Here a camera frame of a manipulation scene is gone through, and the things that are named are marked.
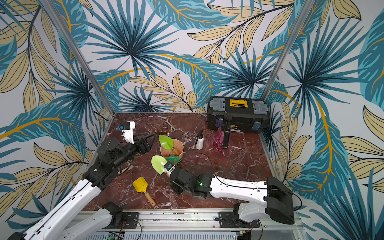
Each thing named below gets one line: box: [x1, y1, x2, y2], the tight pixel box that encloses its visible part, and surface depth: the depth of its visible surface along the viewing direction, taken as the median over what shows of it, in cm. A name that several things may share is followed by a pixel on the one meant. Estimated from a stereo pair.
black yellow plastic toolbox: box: [207, 96, 270, 134], surface depth 102 cm
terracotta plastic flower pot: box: [160, 138, 184, 158], surface depth 92 cm
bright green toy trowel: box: [158, 134, 174, 150], surface depth 90 cm
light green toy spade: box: [151, 155, 168, 175], surface depth 76 cm
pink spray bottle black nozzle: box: [217, 115, 232, 149], surface depth 84 cm
